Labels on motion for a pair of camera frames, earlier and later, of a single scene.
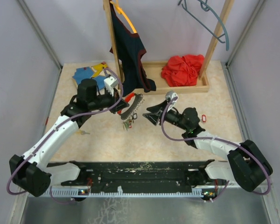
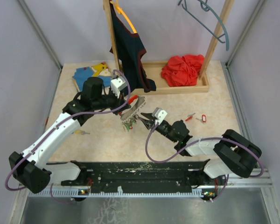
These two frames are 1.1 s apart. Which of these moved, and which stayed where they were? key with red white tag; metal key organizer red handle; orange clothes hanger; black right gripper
Moved: black right gripper
Stayed: metal key organizer red handle; key with red white tag; orange clothes hanger
